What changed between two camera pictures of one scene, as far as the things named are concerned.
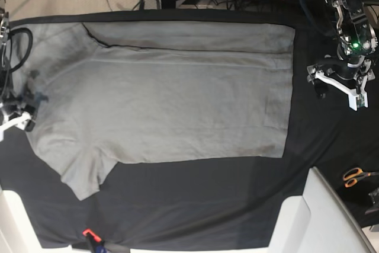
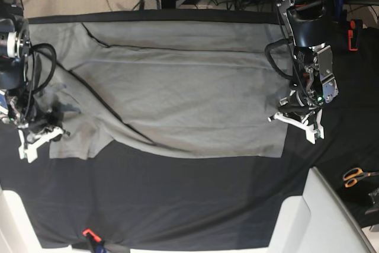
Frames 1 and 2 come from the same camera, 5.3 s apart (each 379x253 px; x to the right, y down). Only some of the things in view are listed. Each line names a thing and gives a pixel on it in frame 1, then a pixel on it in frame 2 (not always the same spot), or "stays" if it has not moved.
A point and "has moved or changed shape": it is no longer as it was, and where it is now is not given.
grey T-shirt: [128, 92] has moved or changed shape
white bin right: [317, 222] stays
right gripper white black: [352, 80] -> [295, 108]
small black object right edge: [375, 197] stays
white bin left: [18, 233] stays
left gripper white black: [16, 115] -> [35, 133]
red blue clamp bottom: [96, 242] stays
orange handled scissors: [351, 176] stays
